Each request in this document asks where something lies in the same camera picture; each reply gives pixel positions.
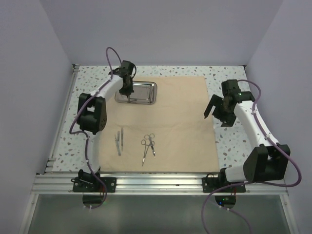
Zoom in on steel instrument tray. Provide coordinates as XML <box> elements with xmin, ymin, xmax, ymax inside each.
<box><xmin>115</xmin><ymin>81</ymin><xmax>157</xmax><ymax>105</ymax></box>

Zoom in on beige cloth wrap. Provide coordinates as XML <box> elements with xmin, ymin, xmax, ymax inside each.
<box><xmin>99</xmin><ymin>77</ymin><xmax>219</xmax><ymax>173</ymax></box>

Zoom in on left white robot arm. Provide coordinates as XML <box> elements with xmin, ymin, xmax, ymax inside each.
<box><xmin>70</xmin><ymin>71</ymin><xmax>134</xmax><ymax>192</ymax></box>

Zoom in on aluminium rail frame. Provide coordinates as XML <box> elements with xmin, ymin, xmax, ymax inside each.
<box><xmin>31</xmin><ymin>172</ymin><xmax>286</xmax><ymax>195</ymax></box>

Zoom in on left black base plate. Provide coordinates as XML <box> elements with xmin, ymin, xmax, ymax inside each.
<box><xmin>71</xmin><ymin>175</ymin><xmax>117</xmax><ymax>193</ymax></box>

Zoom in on steel needle holder clamp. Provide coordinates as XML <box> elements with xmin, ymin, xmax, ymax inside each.
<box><xmin>141</xmin><ymin>139</ymin><xmax>150</xmax><ymax>166</ymax></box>

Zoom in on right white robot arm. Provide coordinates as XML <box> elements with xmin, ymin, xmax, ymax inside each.
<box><xmin>204</xmin><ymin>92</ymin><xmax>290</xmax><ymax>192</ymax></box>

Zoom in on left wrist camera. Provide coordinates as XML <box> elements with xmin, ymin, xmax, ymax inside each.
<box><xmin>120</xmin><ymin>60</ymin><xmax>137</xmax><ymax>76</ymax></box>

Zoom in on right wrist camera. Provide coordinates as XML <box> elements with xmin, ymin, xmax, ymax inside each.
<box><xmin>221</xmin><ymin>79</ymin><xmax>241</xmax><ymax>97</ymax></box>

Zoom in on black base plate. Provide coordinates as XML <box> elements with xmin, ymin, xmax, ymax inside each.
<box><xmin>201</xmin><ymin>173</ymin><xmax>246</xmax><ymax>193</ymax></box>
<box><xmin>71</xmin><ymin>175</ymin><xmax>117</xmax><ymax>193</ymax></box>

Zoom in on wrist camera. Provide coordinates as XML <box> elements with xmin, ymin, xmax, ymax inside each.
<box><xmin>120</xmin><ymin>60</ymin><xmax>137</xmax><ymax>76</ymax></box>
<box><xmin>221</xmin><ymin>79</ymin><xmax>241</xmax><ymax>97</ymax></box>

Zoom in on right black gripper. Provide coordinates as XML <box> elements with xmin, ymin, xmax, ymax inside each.
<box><xmin>204</xmin><ymin>94</ymin><xmax>236</xmax><ymax>127</ymax></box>

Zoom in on steel surgical scissors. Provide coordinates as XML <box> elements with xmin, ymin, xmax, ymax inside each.
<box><xmin>144</xmin><ymin>133</ymin><xmax>156</xmax><ymax>158</ymax></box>

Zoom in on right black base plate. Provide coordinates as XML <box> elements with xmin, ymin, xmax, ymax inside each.
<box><xmin>201</xmin><ymin>173</ymin><xmax>246</xmax><ymax>193</ymax></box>

